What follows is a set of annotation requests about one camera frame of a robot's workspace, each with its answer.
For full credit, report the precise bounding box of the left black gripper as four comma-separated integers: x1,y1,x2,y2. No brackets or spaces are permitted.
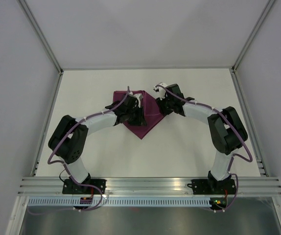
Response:
126,105,147,127

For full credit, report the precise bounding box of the purple cloth napkin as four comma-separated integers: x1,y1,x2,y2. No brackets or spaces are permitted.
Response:
123,90,164,140

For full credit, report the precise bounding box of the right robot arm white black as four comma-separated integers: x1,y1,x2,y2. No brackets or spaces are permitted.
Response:
154,83,253,193

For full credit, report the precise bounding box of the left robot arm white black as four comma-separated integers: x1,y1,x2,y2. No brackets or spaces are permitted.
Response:
47,93,147,194

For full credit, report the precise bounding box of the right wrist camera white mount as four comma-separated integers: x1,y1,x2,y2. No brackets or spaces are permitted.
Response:
153,82,168,100

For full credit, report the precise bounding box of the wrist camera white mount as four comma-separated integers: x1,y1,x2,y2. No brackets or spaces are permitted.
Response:
129,92,143,106
153,82,168,100

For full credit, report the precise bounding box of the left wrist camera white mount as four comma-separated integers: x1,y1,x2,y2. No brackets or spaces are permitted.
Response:
129,92,143,106

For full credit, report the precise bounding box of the rear aluminium frame bar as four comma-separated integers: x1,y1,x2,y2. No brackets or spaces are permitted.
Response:
62,65,233,71

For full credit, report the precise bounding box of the right aluminium frame post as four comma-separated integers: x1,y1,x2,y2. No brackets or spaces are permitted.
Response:
230,0,277,73

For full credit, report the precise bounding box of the aluminium frame post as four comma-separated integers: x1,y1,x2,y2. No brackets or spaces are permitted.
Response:
230,0,277,73
17,0,63,74

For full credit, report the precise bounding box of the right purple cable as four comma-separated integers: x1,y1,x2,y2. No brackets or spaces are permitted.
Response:
156,84,254,213

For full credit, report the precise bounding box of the white slotted cable duct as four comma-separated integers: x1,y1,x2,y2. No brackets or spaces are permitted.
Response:
27,196,211,207

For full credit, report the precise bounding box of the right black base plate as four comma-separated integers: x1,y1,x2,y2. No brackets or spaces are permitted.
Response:
187,179,237,195

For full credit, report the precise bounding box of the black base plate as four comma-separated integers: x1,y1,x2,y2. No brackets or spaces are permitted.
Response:
187,179,237,195
62,179,106,195

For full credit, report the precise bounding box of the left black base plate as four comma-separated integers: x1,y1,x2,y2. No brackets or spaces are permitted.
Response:
62,179,106,195

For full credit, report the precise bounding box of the aluminium mounting rail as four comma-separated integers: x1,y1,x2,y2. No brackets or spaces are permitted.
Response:
17,177,281,197

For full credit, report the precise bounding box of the left aluminium frame post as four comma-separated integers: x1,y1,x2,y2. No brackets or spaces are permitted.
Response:
17,0,63,74

